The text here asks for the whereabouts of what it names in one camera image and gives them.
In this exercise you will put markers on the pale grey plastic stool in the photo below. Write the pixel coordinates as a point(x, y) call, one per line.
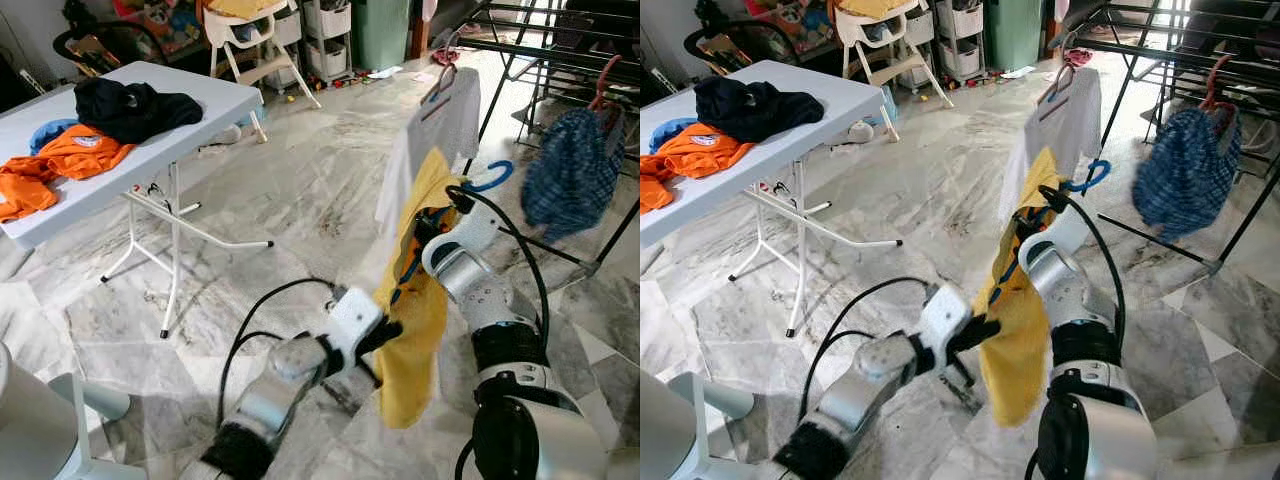
point(720, 405)
point(95, 405)

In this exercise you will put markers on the grey folding table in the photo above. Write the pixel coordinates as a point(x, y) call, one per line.
point(200, 100)
point(825, 100)

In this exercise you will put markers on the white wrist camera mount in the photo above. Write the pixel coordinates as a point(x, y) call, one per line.
point(355, 315)
point(1070, 232)
point(945, 315)
point(480, 230)

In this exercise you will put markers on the grey laundry basket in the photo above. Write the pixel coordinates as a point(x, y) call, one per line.
point(25, 430)
point(655, 430)

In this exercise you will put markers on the pink brown hanger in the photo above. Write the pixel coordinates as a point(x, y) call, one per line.
point(1058, 88)
point(440, 88)

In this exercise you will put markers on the green plastic bin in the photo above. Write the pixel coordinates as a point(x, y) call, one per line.
point(1012, 35)
point(380, 35)

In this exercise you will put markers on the blue garment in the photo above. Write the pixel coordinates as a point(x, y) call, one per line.
point(50, 132)
point(672, 130)

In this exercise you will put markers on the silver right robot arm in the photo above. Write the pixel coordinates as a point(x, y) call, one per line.
point(1080, 300)
point(480, 300)

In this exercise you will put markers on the black garment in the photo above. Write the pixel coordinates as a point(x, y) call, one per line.
point(130, 110)
point(750, 110)

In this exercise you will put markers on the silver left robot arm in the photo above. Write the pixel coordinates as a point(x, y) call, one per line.
point(290, 375)
point(870, 380)

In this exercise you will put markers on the black metal drying rack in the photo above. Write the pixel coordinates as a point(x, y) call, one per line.
point(1180, 55)
point(560, 55)

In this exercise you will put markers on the grey drawer trolley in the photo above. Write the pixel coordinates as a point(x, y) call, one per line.
point(960, 40)
point(328, 40)

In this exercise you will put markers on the white shirt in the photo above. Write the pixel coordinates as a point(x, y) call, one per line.
point(1065, 120)
point(450, 120)

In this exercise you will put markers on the yellow seat cushion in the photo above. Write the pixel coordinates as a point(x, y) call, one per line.
point(245, 8)
point(875, 8)

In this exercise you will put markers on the blue plastic hanger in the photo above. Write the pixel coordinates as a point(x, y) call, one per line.
point(1092, 180)
point(495, 180)

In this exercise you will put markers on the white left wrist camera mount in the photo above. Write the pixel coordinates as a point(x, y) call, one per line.
point(355, 315)
point(945, 315)

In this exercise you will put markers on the light blue plastic box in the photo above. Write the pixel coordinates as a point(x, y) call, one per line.
point(888, 100)

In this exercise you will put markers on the white paper sheet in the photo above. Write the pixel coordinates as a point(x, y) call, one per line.
point(1018, 72)
point(384, 72)

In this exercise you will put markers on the white baby high chair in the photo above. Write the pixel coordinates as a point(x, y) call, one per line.
point(245, 45)
point(878, 45)

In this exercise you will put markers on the orange shirt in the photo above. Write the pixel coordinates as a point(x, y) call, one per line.
point(700, 150)
point(80, 155)

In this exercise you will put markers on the blue plaid shirt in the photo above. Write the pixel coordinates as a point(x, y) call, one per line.
point(570, 175)
point(1185, 175)

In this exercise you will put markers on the coral red hanger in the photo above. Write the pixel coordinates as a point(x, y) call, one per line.
point(603, 85)
point(1215, 85)

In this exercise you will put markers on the black folded stroller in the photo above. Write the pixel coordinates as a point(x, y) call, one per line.
point(725, 45)
point(95, 45)

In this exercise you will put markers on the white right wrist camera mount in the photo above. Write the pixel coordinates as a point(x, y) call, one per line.
point(1070, 232)
point(480, 230)

